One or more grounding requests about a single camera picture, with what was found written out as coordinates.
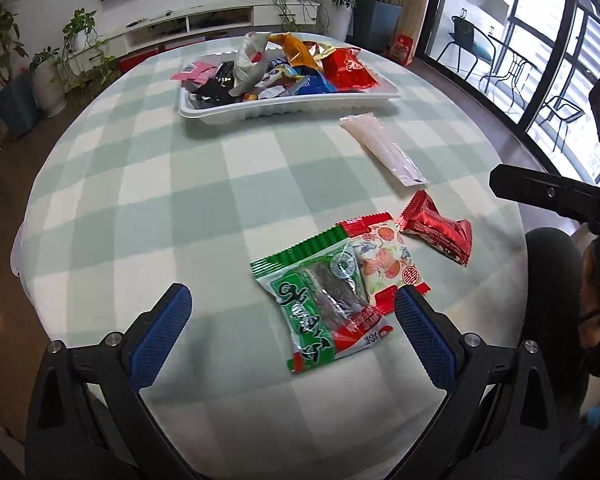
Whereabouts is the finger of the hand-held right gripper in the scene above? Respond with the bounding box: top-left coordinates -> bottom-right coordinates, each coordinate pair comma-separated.
489,162 -> 600,237

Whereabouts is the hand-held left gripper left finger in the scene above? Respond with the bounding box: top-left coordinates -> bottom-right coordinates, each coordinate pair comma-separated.
25,282 -> 201,480

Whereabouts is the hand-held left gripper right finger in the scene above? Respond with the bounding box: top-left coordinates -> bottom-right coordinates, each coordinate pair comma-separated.
394,286 -> 562,480

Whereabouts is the green snack packet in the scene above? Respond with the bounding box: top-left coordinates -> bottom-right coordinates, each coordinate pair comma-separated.
250,226 -> 396,375

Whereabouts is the blue snack packet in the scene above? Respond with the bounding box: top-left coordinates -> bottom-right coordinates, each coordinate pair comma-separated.
280,67 -> 341,96

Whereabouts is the white plastic tray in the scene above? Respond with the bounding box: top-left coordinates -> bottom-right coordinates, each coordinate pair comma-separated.
178,42 -> 402,127

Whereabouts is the pink snack packet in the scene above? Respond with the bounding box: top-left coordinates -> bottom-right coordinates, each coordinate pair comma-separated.
171,61 -> 220,82

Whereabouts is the panda print snack packet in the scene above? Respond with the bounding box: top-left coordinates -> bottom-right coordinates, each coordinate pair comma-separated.
245,59 -> 308,103

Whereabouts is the orange snack packet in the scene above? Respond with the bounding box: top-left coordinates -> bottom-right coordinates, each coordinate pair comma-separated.
269,32 -> 316,68

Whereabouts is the white silver snack packet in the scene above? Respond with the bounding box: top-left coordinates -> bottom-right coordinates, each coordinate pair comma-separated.
229,31 -> 272,97

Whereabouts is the person's right hand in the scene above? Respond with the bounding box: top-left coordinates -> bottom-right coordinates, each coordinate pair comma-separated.
579,239 -> 600,352

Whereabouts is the black metal chair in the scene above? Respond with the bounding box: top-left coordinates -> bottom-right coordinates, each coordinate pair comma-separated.
525,95 -> 586,153

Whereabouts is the red white floral snack packet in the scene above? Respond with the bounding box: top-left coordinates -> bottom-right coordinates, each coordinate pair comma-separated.
337,211 -> 431,313

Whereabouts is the small red foil snack packet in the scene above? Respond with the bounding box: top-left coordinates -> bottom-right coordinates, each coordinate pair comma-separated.
396,190 -> 473,267

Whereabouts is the black metal balcony table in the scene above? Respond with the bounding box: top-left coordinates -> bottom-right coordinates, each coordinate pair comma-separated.
480,35 -> 536,106

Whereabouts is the long white snack packet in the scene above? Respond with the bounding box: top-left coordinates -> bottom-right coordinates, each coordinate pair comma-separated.
340,114 -> 429,188

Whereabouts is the black chair teal cushion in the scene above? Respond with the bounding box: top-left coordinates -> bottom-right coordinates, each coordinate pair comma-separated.
437,16 -> 503,81

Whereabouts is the red gift box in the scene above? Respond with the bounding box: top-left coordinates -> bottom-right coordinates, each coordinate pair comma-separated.
389,34 -> 415,65

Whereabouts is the large red snack packet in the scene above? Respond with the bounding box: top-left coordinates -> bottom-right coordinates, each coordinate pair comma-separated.
321,46 -> 381,93

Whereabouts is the tall plant dark square pot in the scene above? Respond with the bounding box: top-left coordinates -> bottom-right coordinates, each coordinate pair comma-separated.
342,0 -> 406,53

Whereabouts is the brown yellow snack packet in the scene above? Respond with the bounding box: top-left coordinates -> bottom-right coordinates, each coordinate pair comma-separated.
302,42 -> 338,64

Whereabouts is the bushy plant white pot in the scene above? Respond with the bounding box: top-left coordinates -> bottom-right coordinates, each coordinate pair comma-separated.
310,0 -> 359,37

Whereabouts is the black snack packet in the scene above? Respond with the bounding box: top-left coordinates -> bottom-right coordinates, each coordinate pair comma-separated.
187,60 -> 238,108

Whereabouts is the potted plant white ribbed pot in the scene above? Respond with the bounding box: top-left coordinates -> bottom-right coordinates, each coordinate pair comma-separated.
29,47 -> 70,118

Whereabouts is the red low box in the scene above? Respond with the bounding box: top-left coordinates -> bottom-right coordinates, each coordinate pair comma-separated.
120,47 -> 161,73

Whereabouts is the potted plant dark blue pot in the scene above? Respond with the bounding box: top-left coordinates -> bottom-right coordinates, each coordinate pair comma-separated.
0,0 -> 41,141

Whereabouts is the white low cabinet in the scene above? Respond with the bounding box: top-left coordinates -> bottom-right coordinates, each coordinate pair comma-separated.
100,2 -> 321,61

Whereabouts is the trailing green plant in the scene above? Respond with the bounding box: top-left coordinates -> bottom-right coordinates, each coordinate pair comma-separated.
60,7 -> 121,92

